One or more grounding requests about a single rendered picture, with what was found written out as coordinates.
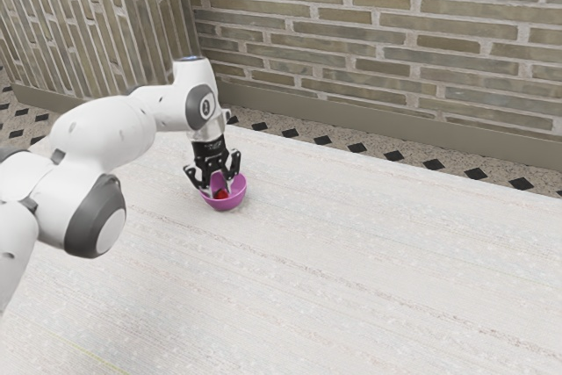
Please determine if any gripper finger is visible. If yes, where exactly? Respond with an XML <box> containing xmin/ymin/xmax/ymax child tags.
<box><xmin>183</xmin><ymin>156</ymin><xmax>215</xmax><ymax>191</ymax></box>
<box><xmin>219</xmin><ymin>149</ymin><xmax>243</xmax><ymax>192</ymax></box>

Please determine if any purple bowl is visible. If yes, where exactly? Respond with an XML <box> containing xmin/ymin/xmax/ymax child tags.
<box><xmin>198</xmin><ymin>171</ymin><xmax>249</xmax><ymax>213</ymax></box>

